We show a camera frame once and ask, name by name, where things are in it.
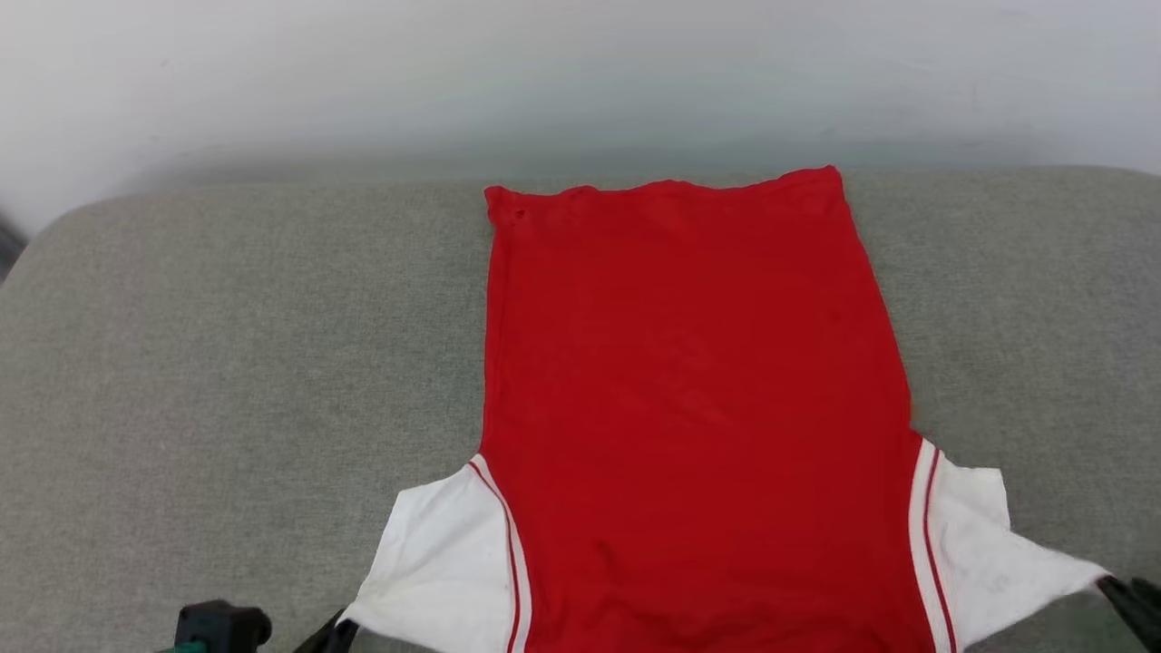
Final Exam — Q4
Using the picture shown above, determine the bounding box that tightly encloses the grey fabric sofa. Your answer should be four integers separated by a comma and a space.
0, 166, 1161, 653

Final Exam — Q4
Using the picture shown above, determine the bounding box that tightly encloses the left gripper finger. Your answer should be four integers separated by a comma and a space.
292, 608, 361, 653

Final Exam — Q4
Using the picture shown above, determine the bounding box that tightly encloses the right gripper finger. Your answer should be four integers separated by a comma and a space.
1096, 576, 1161, 652

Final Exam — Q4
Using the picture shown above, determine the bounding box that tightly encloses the red basketball jersey white trim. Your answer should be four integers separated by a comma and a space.
337, 165, 1112, 653

